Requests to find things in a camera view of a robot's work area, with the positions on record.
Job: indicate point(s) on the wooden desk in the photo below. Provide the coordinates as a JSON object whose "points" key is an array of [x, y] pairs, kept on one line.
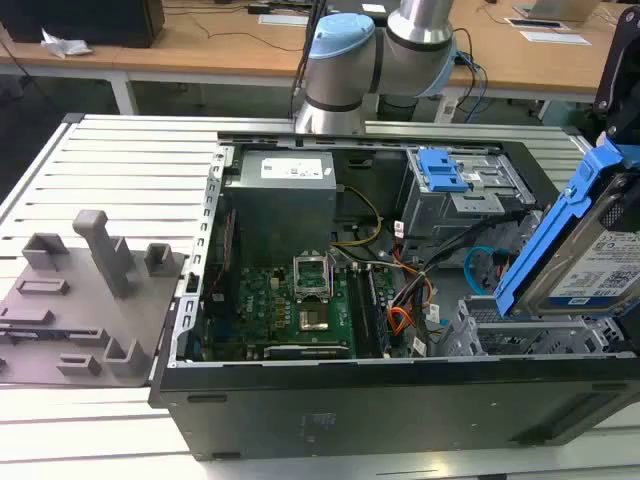
{"points": [[200, 50]]}

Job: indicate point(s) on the silver laptop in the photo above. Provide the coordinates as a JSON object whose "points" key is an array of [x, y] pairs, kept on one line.
{"points": [[560, 9]]}

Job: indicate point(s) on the hard disk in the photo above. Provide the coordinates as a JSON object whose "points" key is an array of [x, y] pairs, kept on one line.
{"points": [[565, 250]]}

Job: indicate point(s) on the black graphics card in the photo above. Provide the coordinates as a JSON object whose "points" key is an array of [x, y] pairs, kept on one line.
{"points": [[305, 351]]}

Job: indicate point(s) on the grey parts rack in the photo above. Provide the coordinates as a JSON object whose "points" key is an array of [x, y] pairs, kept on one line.
{"points": [[85, 320]]}

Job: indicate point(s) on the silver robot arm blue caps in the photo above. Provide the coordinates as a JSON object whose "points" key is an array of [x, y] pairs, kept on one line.
{"points": [[340, 75]]}

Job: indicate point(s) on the grey power supply unit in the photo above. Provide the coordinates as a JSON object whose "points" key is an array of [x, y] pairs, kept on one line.
{"points": [[280, 215]]}

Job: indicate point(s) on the black open PC case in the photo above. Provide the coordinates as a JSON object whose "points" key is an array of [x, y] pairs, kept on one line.
{"points": [[350, 410]]}

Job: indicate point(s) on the crumpled white paper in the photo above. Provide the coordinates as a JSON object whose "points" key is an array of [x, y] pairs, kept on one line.
{"points": [[65, 46]]}

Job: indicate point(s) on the white paper sheet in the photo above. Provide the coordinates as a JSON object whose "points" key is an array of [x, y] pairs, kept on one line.
{"points": [[282, 19], [555, 38]]}

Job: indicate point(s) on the black RAM slot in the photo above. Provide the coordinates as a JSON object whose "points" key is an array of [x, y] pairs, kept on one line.
{"points": [[378, 310], [359, 310]]}

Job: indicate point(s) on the black round bin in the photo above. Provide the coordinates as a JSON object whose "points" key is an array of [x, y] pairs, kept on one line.
{"points": [[397, 107]]}

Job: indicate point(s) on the green motherboard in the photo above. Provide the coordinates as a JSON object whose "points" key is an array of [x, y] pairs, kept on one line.
{"points": [[260, 305]]}

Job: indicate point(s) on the grey metal drive cage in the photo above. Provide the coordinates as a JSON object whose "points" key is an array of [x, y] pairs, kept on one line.
{"points": [[440, 210]]}

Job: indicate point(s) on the CPU socket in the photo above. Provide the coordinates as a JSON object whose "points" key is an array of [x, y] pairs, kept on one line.
{"points": [[314, 319]]}

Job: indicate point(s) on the black box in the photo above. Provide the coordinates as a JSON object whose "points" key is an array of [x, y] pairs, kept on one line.
{"points": [[80, 20]]}

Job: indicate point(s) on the grey metal disk bay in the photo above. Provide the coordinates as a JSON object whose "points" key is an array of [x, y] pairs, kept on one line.
{"points": [[530, 335]]}

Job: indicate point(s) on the blue plastic drive latch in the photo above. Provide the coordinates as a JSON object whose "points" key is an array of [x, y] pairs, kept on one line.
{"points": [[442, 172]]}

